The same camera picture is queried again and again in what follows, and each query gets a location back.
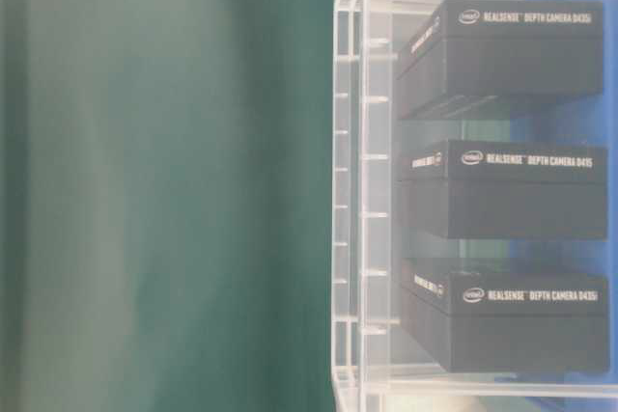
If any black box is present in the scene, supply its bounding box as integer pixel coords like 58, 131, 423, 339
397, 259, 610, 373
397, 139, 607, 240
394, 0, 604, 120

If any clear plastic storage case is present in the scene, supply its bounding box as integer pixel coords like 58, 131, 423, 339
330, 0, 617, 411

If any green table cloth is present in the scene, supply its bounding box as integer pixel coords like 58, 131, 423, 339
1, 0, 334, 411

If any blue plastic liner sheet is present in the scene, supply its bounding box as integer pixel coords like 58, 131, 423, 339
510, 0, 617, 384

